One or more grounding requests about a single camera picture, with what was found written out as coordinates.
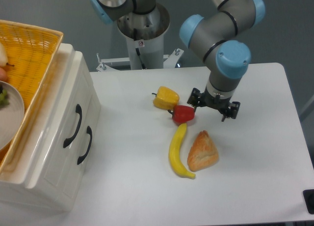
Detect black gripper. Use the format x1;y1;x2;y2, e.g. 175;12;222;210
187;88;240;122

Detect black top drawer handle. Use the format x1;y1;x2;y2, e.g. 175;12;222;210
63;104;82;148

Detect black drawer handle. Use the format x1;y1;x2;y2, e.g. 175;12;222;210
77;126;93;165
63;104;82;148

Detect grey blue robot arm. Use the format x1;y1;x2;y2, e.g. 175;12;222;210
90;0;265;119

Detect white drawer cabinet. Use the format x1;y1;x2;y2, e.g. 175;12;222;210
0;42;102;215

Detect red bell pepper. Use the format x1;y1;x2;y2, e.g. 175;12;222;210
167;105;195;124

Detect yellow bell pepper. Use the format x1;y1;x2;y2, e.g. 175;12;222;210
152;86;180;110

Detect triangular pastry bread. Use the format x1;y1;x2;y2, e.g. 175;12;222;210
187;130;219;171

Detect yellow banana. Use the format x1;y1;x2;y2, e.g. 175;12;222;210
168;123;196;179

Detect black object at edge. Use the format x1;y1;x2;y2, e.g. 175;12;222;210
303;189;314;215

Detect yellow woven basket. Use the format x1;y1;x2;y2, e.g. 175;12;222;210
0;20;63;171

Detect white plate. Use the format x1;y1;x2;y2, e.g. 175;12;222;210
0;81;25;150

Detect green grapes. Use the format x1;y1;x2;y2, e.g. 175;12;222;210
0;88;9;109

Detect pink peach fruit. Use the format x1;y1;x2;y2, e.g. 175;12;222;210
0;67;8;82

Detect pale pear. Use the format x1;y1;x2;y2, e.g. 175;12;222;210
0;43;14;67

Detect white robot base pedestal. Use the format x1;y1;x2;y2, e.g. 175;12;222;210
96;3;184;72

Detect black bottom drawer handle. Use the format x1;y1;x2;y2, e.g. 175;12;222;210
77;126;93;165

